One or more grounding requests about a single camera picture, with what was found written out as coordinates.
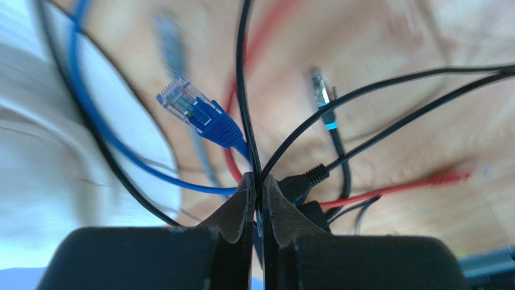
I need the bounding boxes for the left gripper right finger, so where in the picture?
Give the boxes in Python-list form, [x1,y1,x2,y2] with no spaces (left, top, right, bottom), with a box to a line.
[261,175,469,289]

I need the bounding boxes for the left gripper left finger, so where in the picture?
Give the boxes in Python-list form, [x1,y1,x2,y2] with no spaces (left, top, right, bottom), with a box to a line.
[38,173,256,289]

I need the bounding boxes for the black power cord with plug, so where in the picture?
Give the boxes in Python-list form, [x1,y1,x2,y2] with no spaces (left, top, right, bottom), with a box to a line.
[235,0,515,210]

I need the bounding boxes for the red ethernet cable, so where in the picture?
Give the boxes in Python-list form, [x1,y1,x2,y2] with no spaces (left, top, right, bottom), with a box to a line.
[223,0,473,211]

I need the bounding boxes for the blue ethernet cable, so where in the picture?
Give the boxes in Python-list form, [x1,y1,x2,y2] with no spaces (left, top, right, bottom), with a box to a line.
[66,0,252,196]

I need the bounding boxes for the black ethernet cable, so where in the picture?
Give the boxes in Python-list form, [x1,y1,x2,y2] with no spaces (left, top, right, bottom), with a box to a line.
[309,67,353,220]

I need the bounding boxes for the grey ethernet cable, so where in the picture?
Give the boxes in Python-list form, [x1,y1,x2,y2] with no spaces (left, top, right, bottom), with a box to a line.
[152,11,226,194]

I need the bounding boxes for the thin black adapter cable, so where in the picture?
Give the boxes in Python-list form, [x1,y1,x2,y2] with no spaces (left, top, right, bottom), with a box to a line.
[34,0,182,227]

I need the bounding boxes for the black network switch box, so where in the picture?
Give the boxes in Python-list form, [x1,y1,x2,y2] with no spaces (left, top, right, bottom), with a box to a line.
[458,244,514,289]

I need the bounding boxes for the black power adapter brick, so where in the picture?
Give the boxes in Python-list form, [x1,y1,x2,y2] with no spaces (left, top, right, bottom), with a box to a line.
[298,201,331,234]

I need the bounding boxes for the beige bucket hat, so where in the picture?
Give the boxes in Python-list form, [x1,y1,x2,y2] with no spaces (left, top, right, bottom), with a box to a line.
[1,1,164,269]

